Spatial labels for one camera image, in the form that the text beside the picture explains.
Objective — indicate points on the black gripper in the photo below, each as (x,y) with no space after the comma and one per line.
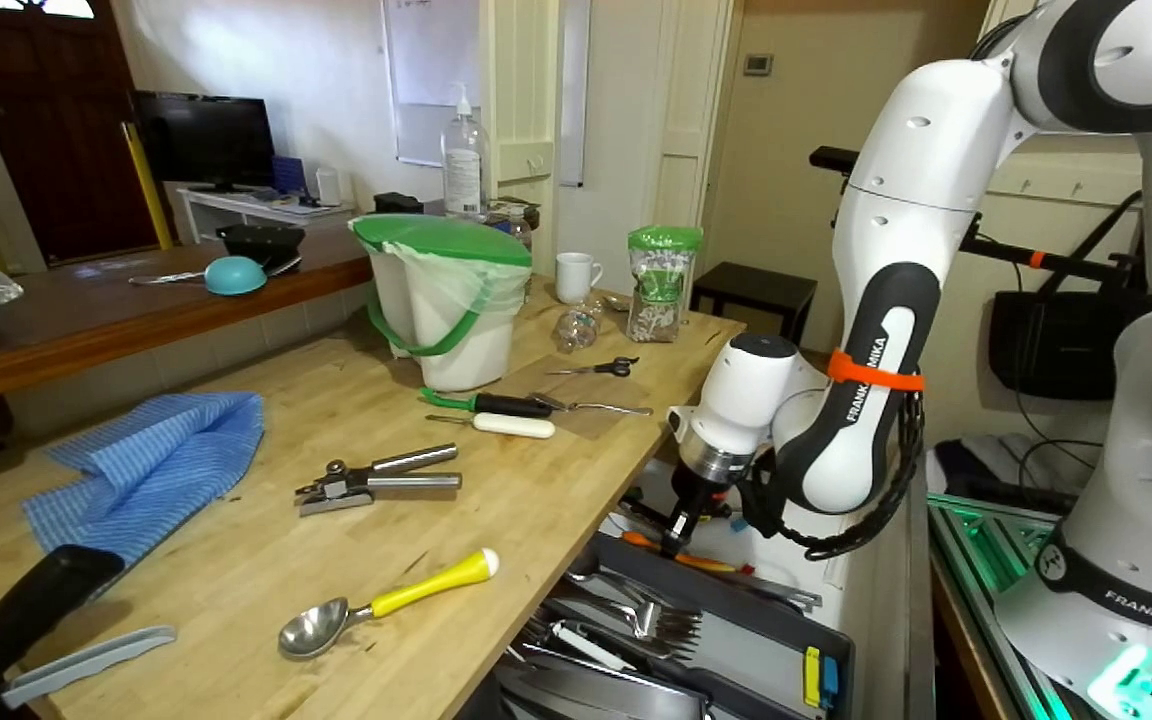
(702,496)

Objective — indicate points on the orange spoon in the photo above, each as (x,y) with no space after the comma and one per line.
(715,565)

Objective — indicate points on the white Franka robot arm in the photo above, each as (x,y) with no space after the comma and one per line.
(896,203)

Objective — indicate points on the open wooden drawer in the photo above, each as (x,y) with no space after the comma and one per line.
(888,627)

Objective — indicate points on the metal fork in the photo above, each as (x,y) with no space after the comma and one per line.
(641,621)

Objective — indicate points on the black cutlery tray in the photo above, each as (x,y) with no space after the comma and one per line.
(750,640)

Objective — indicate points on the small black scissors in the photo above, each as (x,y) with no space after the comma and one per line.
(615,364)

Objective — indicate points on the yellow and blue small tool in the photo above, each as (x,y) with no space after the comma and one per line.
(823,679)

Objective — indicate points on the small clear glass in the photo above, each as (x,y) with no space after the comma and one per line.
(579,325)

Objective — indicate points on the green lidded jar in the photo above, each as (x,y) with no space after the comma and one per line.
(665,285)

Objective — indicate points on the black stool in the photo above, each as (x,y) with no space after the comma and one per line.
(763,285)

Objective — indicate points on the white mug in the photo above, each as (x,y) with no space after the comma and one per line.
(572,279)

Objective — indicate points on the robot stand with green light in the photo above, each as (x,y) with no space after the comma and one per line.
(988,545)

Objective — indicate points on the white bucket with green lid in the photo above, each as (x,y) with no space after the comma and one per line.
(451,302)

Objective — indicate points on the cream base cabinet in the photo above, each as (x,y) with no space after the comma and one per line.
(961,333)

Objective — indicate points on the black box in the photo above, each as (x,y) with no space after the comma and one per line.
(1061,344)

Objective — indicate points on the tall clear bottle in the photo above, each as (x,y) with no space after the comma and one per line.
(464,152)

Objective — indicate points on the black object on dark table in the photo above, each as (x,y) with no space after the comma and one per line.
(260,241)

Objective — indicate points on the blue ladle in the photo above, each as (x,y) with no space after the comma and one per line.
(233,279)

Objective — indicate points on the white desk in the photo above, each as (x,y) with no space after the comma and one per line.
(258,211)

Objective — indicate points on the blue cloth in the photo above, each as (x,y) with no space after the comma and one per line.
(149,465)

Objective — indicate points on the grey flat bar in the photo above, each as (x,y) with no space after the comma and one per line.
(89,661)

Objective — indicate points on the dark wooden table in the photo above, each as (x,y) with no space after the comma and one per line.
(111,315)

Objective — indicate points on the black monitor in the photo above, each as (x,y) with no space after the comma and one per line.
(201,138)

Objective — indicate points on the yellow stick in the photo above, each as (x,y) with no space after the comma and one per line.
(144,185)

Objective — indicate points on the brown wooden door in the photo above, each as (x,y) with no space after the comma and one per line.
(43,120)

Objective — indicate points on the wall thermostat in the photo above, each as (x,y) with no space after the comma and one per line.
(757,65)

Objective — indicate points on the white wall board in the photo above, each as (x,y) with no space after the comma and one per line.
(424,80)

